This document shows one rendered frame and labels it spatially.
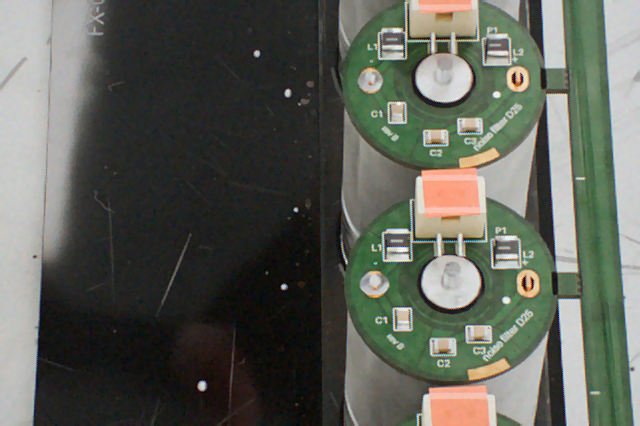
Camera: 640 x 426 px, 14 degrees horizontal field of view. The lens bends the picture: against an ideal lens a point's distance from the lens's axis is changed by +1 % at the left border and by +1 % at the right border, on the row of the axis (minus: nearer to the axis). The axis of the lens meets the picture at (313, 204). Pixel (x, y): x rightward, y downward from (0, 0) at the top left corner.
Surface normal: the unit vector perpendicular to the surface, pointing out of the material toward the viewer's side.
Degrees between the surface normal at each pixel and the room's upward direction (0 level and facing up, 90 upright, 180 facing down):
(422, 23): 90
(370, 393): 90
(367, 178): 90
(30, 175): 0
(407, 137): 0
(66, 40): 0
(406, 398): 90
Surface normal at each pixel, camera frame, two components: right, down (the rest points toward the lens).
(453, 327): 0.00, -0.47
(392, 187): -0.53, 0.75
